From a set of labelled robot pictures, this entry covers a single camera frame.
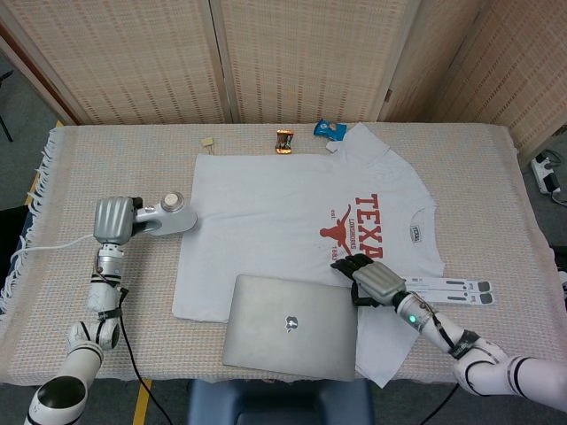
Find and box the woven beige folding screen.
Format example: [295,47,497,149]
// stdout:
[0,0,567,152]

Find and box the white power strip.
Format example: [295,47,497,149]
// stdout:
[531,150,563,195]

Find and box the grey closed laptop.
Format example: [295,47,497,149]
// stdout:
[222,273,359,383]

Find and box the blue snack packet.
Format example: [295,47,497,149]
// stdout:
[313,119,347,143]

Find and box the white garment steamer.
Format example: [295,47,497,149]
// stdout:
[131,190,199,236]

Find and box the orange brown snack packet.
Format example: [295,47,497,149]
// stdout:
[272,128,296,157]

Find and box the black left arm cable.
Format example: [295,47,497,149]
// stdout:
[115,287,154,425]

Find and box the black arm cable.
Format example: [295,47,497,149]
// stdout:
[416,379,462,425]
[115,287,154,425]

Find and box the white Texas Longhorns t-shirt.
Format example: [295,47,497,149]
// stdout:
[170,122,447,390]

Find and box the beige woven tablecloth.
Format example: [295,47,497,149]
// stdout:
[0,123,561,387]

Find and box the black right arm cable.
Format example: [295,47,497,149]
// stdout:
[416,379,462,425]

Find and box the white folding laptop stand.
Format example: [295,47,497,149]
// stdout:
[400,274,497,306]

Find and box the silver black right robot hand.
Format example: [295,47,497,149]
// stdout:
[330,254,408,309]

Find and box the thin white cable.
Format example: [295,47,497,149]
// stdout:
[10,233,97,263]

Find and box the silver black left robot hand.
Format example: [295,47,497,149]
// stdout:
[91,195,145,246]

